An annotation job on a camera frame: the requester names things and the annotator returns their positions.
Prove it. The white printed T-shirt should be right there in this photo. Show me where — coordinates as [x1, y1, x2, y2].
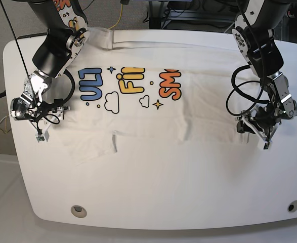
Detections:
[44, 28, 258, 165]

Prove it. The grey table grommet left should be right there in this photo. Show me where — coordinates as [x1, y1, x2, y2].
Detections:
[71, 205, 87, 218]

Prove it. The black aluminium frame rack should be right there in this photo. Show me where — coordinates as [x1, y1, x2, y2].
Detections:
[143, 1, 239, 29]

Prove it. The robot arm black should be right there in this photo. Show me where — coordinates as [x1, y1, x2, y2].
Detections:
[10, 0, 90, 125]
[230, 1, 297, 149]

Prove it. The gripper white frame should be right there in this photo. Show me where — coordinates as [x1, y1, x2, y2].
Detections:
[236, 108, 281, 144]
[28, 103, 70, 133]

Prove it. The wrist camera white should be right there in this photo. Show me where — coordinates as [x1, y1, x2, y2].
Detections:
[263, 142, 270, 150]
[35, 131, 49, 142]

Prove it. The yellow cable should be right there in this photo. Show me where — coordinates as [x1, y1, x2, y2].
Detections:
[105, 4, 125, 31]

